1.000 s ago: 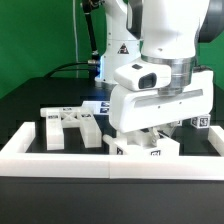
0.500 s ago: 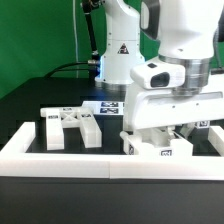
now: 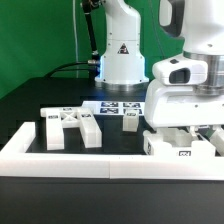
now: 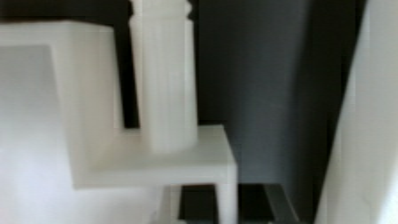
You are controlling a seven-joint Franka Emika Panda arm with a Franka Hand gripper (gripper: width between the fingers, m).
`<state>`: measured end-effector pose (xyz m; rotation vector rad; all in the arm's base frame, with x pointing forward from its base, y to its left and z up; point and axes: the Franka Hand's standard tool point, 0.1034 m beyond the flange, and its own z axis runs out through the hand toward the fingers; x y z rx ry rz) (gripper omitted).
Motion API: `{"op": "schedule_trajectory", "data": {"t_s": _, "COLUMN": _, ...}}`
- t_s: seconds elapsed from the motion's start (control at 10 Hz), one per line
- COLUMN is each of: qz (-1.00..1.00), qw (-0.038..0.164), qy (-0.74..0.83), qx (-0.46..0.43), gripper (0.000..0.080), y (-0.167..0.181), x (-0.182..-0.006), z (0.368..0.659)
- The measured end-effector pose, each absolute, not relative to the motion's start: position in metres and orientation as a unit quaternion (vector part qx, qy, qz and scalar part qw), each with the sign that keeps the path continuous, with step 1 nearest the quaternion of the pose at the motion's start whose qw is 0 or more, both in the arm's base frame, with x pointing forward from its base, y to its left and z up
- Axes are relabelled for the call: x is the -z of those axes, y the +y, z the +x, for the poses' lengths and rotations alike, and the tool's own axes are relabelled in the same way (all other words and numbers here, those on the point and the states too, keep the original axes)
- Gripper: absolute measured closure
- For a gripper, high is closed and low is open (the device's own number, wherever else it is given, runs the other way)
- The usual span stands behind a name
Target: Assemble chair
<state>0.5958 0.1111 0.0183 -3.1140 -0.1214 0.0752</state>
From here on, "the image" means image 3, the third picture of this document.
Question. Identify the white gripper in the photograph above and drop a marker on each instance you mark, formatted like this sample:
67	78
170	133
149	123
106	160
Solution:
188	90

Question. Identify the white chair seat part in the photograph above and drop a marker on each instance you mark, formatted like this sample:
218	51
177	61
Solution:
174	142

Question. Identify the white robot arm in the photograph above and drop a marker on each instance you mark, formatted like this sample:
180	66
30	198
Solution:
200	23

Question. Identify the white marker sheet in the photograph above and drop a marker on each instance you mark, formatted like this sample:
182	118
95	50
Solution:
113	107

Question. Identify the white chair back frame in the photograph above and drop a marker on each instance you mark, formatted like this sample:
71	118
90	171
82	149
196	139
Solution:
60	118

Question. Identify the white U-shaped fence frame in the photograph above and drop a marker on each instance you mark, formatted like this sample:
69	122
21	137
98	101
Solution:
15	160

